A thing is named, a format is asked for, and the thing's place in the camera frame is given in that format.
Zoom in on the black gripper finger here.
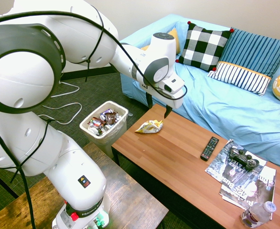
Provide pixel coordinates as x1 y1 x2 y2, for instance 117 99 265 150
145 92 154 110
164 104 173 119

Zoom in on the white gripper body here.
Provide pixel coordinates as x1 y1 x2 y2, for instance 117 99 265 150
141 82 185 110

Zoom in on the yellow white Lays chip bag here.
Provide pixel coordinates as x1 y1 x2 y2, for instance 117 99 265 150
135 119 164 134

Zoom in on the beige plastic trash bin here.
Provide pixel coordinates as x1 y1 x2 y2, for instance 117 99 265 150
79 100 129 159

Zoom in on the brown snack wrapper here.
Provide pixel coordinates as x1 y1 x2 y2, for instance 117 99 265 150
105 112 118 125

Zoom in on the light blue covered sofa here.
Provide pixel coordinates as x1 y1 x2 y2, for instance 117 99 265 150
119 13 280 174

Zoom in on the black TV remote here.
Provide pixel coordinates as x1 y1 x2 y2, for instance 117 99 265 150
200 136 220 162

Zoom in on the Hello Panda chocolate packet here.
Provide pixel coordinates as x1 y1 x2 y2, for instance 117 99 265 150
87 116 106 128

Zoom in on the black white checkered pillow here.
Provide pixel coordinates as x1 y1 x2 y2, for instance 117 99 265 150
175 21 235 72

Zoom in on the white crumpled paper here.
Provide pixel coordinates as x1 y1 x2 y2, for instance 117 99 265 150
88 125 102 136

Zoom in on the plain yellow pillow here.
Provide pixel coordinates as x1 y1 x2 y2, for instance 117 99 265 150
141 28 181 55

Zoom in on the white navy striped pillow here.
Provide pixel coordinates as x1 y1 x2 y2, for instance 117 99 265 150
207 61 272 97

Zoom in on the grey Leader magazine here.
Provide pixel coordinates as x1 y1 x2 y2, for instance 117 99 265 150
204 139 267 184

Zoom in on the black game controller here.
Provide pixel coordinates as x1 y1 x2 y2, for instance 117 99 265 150
228 146 260 171

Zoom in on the blue striped pillow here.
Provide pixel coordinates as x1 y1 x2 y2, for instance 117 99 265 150
217 28 280 78

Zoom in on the rustic dark wood table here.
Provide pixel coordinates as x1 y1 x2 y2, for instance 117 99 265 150
0 142 169 229

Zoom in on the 425 Business magazine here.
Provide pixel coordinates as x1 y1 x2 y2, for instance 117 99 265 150
219 166 277 212

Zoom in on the clear plastic water bottle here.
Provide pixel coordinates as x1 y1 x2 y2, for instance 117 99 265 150
240 201 277 229

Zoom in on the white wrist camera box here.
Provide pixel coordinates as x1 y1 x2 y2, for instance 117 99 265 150
159 73 186 96

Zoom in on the wooden coffee table black frame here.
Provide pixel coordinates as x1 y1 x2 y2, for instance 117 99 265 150
111 103 280 229

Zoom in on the white floor cable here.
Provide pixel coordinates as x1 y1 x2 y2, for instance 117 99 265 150
38 81 83 126

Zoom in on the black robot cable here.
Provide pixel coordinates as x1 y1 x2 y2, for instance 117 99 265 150
0 10 188 229

